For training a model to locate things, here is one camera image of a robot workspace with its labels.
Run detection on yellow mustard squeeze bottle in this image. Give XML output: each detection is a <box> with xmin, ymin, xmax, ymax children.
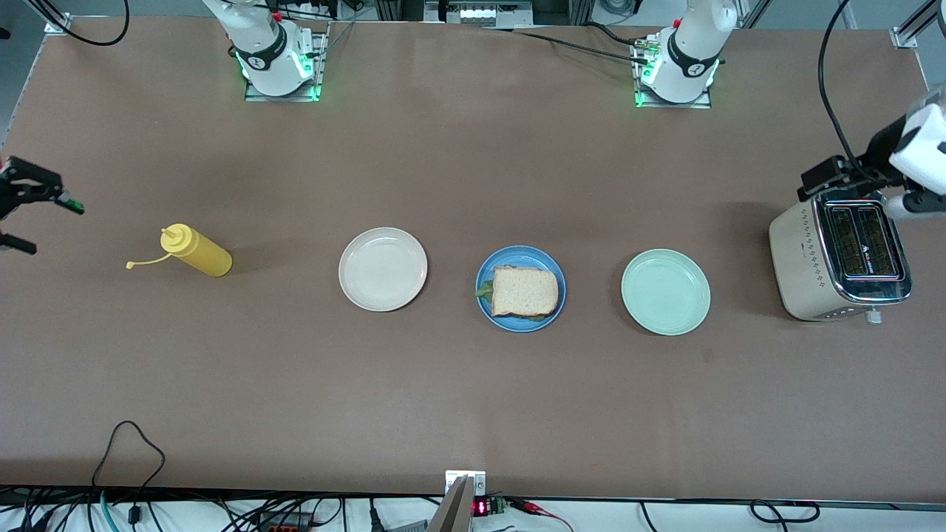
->
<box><xmin>126</xmin><ymin>224</ymin><xmax>234</xmax><ymax>279</ymax></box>

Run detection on light crust bread slice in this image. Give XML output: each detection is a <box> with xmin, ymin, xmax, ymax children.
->
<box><xmin>491</xmin><ymin>265</ymin><xmax>560</xmax><ymax>319</ymax></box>

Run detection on green lettuce leaf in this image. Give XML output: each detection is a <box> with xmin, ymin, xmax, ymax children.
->
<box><xmin>474</xmin><ymin>278</ymin><xmax>555</xmax><ymax>323</ymax></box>

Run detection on light green round plate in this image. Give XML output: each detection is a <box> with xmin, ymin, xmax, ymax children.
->
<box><xmin>621</xmin><ymin>248</ymin><xmax>712</xmax><ymax>337</ymax></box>

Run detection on blue round plate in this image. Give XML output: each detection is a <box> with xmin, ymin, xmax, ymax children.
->
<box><xmin>476</xmin><ymin>246</ymin><xmax>568</xmax><ymax>335</ymax></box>

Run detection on beige round plate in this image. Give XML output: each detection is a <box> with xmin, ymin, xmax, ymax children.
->
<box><xmin>338</xmin><ymin>227</ymin><xmax>429</xmax><ymax>313</ymax></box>

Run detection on beige chrome toaster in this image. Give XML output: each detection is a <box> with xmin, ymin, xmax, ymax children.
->
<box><xmin>768</xmin><ymin>180</ymin><xmax>914</xmax><ymax>326</ymax></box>

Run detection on silver control box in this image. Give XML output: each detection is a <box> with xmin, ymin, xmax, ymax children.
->
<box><xmin>425</xmin><ymin>0</ymin><xmax>534</xmax><ymax>27</ymax></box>

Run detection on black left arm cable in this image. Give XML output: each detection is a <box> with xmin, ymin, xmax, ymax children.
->
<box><xmin>817</xmin><ymin>0</ymin><xmax>888</xmax><ymax>182</ymax></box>

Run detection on aluminium frame profile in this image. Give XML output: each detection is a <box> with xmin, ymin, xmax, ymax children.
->
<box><xmin>891</xmin><ymin>0</ymin><xmax>946</xmax><ymax>50</ymax></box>
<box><xmin>22</xmin><ymin>0</ymin><xmax>72</xmax><ymax>35</ymax></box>

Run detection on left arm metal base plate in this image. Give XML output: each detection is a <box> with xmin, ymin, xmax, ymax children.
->
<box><xmin>634</xmin><ymin>37</ymin><xmax>714</xmax><ymax>110</ymax></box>

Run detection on thin black looped cable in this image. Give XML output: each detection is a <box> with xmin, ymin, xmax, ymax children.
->
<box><xmin>92</xmin><ymin>420</ymin><xmax>166</xmax><ymax>488</ymax></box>

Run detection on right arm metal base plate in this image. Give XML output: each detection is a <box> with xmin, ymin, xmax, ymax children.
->
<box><xmin>244</xmin><ymin>21</ymin><xmax>330</xmax><ymax>103</ymax></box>

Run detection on black cable at arm base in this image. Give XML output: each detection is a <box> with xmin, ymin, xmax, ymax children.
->
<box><xmin>480</xmin><ymin>22</ymin><xmax>659</xmax><ymax>66</ymax></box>

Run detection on coiled black cable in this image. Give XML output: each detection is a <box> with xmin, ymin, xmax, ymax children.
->
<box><xmin>749</xmin><ymin>500</ymin><xmax>821</xmax><ymax>525</ymax></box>

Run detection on red and black clip wires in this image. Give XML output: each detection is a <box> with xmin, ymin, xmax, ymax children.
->
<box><xmin>508</xmin><ymin>498</ymin><xmax>576</xmax><ymax>532</ymax></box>

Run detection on silver camera mount bracket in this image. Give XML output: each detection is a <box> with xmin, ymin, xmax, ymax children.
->
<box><xmin>444</xmin><ymin>470</ymin><xmax>488</xmax><ymax>497</ymax></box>

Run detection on grey camera support bar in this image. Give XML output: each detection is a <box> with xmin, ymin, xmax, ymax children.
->
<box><xmin>426</xmin><ymin>475</ymin><xmax>475</xmax><ymax>532</ymax></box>

